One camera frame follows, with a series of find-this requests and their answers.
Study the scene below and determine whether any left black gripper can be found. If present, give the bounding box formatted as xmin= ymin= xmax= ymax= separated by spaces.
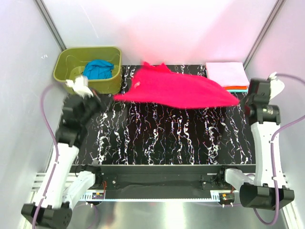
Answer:
xmin=79 ymin=89 xmax=113 ymax=125

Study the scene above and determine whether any magenta t shirt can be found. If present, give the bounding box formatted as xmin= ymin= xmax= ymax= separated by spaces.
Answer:
xmin=113 ymin=62 xmax=239 ymax=109

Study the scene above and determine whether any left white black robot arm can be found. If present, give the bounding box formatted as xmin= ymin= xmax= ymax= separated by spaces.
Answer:
xmin=21 ymin=92 xmax=113 ymax=229

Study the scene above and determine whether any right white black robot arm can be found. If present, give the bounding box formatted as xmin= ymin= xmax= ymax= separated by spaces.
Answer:
xmin=216 ymin=79 xmax=295 ymax=210

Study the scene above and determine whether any folded light teal t shirt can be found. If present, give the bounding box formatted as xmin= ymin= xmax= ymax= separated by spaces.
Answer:
xmin=227 ymin=89 xmax=248 ymax=93

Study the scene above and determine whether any folded orange t shirt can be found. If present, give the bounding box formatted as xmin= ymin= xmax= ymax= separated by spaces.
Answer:
xmin=224 ymin=86 xmax=248 ymax=91

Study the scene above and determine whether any folded pink t shirt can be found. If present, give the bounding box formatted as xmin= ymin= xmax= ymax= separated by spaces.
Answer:
xmin=205 ymin=62 xmax=249 ymax=87

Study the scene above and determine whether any teal blue t shirt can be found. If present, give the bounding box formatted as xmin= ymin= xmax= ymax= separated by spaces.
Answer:
xmin=82 ymin=60 xmax=114 ymax=80

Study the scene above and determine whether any olive green plastic bin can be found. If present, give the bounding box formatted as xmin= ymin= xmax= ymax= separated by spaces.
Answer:
xmin=53 ymin=46 xmax=122 ymax=94

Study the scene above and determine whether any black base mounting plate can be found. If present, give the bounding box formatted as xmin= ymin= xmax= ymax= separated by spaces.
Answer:
xmin=69 ymin=164 xmax=258 ymax=200

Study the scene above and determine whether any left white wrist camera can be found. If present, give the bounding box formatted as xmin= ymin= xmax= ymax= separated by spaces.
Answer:
xmin=65 ymin=75 xmax=93 ymax=98

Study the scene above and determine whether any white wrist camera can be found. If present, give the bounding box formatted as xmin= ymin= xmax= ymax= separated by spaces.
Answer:
xmin=268 ymin=72 xmax=285 ymax=100
xmin=65 ymin=75 xmax=93 ymax=98

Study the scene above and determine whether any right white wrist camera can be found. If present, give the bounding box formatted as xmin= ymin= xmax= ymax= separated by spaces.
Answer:
xmin=268 ymin=72 xmax=285 ymax=100

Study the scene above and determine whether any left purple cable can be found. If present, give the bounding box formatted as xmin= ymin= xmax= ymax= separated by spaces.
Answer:
xmin=30 ymin=83 xmax=101 ymax=229

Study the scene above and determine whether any aluminium frame rail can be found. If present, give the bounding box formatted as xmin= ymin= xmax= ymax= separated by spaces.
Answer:
xmin=31 ymin=173 xmax=46 ymax=191

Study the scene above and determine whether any white slotted cable duct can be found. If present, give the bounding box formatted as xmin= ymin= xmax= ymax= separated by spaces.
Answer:
xmin=79 ymin=191 xmax=105 ymax=202

